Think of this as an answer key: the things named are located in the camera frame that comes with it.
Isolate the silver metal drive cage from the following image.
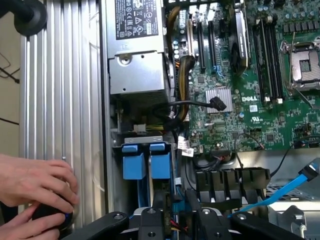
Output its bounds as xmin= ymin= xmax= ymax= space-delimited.
xmin=266 ymin=183 xmax=320 ymax=240

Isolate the black RAM slot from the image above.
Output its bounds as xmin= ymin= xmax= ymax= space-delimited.
xmin=251 ymin=23 xmax=261 ymax=101

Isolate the CPU socket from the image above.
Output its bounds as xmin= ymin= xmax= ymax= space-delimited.
xmin=279 ymin=39 xmax=320 ymax=91

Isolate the open grey PC case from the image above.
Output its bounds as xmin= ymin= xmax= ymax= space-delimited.
xmin=98 ymin=0 xmax=320 ymax=240

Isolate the locking lever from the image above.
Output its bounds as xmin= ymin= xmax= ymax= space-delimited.
xmin=296 ymin=87 xmax=316 ymax=111

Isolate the black data wire angled plug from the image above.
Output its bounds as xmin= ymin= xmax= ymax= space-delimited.
xmin=152 ymin=96 xmax=228 ymax=131

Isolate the black plastic fan shroud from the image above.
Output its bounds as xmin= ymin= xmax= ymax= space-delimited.
xmin=194 ymin=167 xmax=272 ymax=203

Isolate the green Dell motherboard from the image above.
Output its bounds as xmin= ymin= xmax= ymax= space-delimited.
xmin=172 ymin=0 xmax=320 ymax=157

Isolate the white wire label tag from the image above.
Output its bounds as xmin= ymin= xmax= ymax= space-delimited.
xmin=176 ymin=136 xmax=195 ymax=158

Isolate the thick black camera cable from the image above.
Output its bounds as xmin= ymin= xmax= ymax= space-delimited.
xmin=0 ymin=0 xmax=48 ymax=37

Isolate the person left hand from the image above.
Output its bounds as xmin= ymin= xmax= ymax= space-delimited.
xmin=0 ymin=153 xmax=81 ymax=208

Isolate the empty blue disk carrier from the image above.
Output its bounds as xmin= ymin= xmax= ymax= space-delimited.
xmin=121 ymin=143 xmax=146 ymax=210

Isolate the yellow black wire bundle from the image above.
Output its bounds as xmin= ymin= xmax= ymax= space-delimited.
xmin=166 ymin=6 xmax=196 ymax=123

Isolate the black graphics card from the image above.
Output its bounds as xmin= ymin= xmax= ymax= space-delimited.
xmin=228 ymin=0 xmax=252 ymax=77

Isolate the person right hand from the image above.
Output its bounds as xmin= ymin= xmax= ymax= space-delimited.
xmin=0 ymin=203 xmax=70 ymax=240

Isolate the disk bay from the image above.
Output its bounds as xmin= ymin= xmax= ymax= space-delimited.
xmin=111 ymin=136 xmax=176 ymax=211

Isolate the silver finned heatsink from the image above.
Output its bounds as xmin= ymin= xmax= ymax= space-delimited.
xmin=204 ymin=86 xmax=233 ymax=115

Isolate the black expansion slot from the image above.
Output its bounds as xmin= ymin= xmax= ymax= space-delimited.
xmin=208 ymin=19 xmax=219 ymax=69
xmin=196 ymin=19 xmax=208 ymax=71

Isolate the grey power supply unit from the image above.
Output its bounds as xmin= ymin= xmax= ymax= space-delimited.
xmin=104 ymin=0 xmax=176 ymax=103

